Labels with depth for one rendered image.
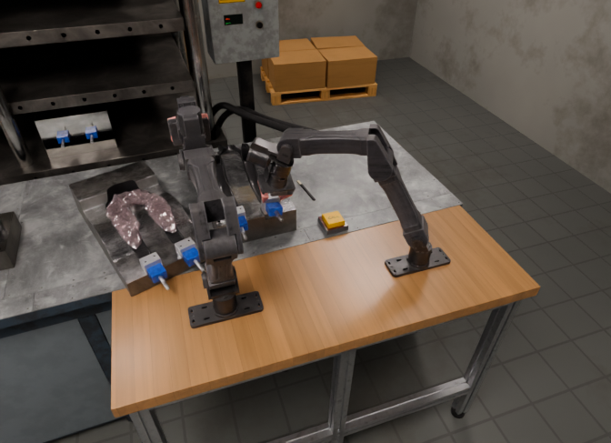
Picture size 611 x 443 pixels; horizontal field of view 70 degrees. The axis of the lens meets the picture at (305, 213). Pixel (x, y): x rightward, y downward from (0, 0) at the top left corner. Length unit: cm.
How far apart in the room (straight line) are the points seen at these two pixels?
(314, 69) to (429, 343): 274
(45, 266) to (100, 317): 23
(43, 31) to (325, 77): 277
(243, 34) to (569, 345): 207
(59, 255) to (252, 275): 61
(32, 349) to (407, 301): 115
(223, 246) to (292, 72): 332
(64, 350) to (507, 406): 172
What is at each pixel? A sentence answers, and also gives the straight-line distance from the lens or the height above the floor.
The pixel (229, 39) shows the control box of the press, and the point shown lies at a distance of 205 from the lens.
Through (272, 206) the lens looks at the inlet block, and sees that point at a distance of 136.
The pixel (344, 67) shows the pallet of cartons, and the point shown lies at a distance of 424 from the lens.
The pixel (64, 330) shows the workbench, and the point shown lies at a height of 63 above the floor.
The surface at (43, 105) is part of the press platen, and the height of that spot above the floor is 101.
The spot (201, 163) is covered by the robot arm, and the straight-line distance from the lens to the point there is 104.
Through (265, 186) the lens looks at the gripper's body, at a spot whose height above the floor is 102.
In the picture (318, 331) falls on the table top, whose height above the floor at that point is 80.
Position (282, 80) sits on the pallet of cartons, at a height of 23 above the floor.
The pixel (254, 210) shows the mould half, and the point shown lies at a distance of 143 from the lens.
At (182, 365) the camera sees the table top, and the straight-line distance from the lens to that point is 119.
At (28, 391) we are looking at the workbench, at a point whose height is 39.
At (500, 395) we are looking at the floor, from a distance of 220.
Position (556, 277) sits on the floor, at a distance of 281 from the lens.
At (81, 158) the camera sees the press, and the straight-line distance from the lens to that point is 209.
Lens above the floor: 177
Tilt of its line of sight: 39 degrees down
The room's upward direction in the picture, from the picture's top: 1 degrees clockwise
